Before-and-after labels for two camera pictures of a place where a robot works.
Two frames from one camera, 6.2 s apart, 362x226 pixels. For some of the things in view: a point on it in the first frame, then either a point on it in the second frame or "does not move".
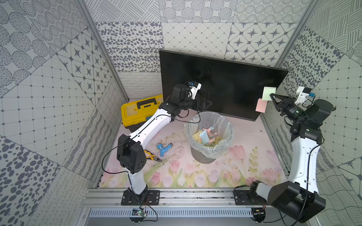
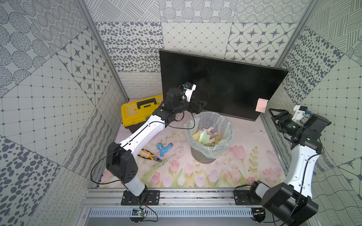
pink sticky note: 261,106 does not move
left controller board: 138,214 does not move
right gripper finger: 275,102 -> 274,118
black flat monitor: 233,88 does not move
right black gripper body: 288,108 -> 288,125
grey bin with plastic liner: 209,134 does not move
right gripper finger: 283,96 -> 283,113
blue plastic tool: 163,149 does not move
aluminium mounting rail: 173,197 does not move
